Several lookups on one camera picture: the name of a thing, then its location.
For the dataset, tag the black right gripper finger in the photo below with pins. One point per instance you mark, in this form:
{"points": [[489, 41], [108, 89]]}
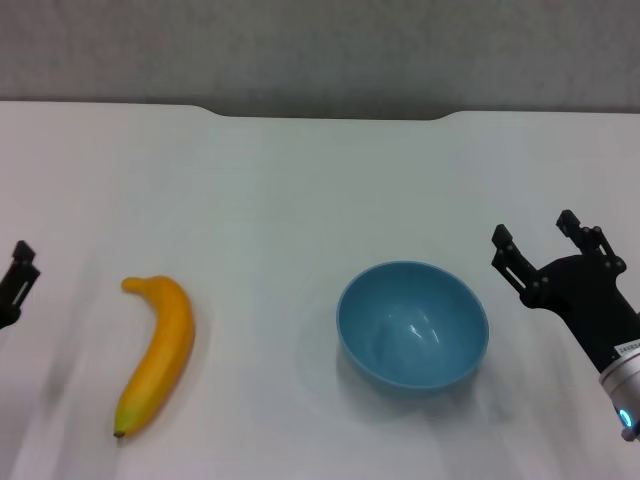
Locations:
{"points": [[592, 240], [512, 265]]}

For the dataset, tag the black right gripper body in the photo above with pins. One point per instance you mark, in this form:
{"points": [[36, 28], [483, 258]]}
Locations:
{"points": [[590, 300]]}

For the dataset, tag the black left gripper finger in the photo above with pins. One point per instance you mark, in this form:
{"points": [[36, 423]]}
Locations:
{"points": [[17, 285]]}

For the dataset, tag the blue bowl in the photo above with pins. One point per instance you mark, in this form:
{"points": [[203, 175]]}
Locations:
{"points": [[410, 325]]}

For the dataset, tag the yellow banana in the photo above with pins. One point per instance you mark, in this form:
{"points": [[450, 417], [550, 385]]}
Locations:
{"points": [[160, 350]]}

